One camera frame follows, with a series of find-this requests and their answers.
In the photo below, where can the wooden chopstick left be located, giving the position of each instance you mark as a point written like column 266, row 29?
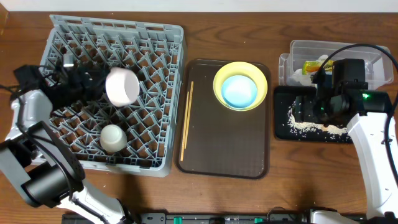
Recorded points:
column 184, row 127

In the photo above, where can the wooden chopstick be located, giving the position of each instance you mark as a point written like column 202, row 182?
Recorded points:
column 184, row 127
column 188, row 113

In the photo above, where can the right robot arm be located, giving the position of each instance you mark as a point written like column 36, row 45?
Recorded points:
column 342, row 98

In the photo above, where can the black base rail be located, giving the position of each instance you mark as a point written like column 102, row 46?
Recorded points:
column 276, row 215

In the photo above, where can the clear plastic bin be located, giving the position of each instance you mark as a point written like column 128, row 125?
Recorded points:
column 379, row 68

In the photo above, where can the light blue bowl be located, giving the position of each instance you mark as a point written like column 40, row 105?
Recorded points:
column 239, row 92

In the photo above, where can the white cup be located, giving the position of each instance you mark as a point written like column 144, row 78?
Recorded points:
column 113, row 138

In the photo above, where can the yellow plate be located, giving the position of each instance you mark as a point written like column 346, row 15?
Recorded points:
column 241, row 68

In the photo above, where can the black waste tray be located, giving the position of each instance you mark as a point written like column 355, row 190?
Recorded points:
column 284, row 96

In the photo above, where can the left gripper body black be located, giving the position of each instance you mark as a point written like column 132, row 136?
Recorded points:
column 94, row 86

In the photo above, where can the brown serving tray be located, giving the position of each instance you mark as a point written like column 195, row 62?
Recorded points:
column 221, row 141

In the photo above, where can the green snack wrapper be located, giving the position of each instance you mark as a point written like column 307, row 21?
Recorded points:
column 311, row 67

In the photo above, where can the rice and food scraps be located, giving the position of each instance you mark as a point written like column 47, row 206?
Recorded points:
column 304, row 129

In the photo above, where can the pink white bowl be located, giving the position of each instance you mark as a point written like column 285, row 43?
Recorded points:
column 122, row 87

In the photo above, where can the grey plastic dishwasher rack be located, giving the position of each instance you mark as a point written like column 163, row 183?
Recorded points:
column 155, row 53

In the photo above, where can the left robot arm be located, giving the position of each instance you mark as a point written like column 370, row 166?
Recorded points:
column 39, row 165

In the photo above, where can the wooden chopstick right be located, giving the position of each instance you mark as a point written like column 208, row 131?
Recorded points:
column 188, row 113

